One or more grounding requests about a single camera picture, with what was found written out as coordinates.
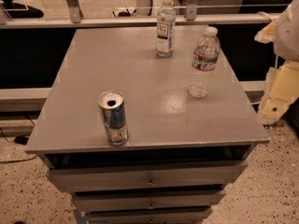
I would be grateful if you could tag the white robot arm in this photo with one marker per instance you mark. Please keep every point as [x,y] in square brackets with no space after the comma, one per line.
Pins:
[286,38]

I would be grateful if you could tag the clear crinkled water bottle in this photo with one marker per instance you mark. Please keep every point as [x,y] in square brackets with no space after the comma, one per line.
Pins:
[204,59]

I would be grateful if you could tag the tall labelled water bottle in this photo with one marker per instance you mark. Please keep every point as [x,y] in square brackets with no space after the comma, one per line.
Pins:
[166,20]

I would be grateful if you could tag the grey drawer cabinet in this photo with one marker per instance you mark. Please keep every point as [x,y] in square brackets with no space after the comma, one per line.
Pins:
[165,124]

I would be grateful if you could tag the open silver blue can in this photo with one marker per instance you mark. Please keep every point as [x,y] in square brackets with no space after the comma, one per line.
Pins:
[112,110]

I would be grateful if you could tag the top grey drawer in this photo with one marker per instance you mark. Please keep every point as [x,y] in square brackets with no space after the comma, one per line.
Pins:
[146,176]

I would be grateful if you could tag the grey drawer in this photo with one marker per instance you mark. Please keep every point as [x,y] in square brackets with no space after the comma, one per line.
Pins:
[146,176]
[157,216]
[149,200]

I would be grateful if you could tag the middle grey drawer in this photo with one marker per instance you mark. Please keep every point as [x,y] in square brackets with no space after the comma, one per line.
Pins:
[149,200]

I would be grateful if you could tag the grey metal railing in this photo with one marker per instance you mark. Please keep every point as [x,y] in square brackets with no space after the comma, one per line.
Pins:
[69,13]

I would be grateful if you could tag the bottom grey drawer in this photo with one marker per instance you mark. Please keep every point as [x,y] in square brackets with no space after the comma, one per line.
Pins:
[157,216]

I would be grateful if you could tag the black chair base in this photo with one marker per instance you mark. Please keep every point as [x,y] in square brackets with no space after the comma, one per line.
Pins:
[18,6]

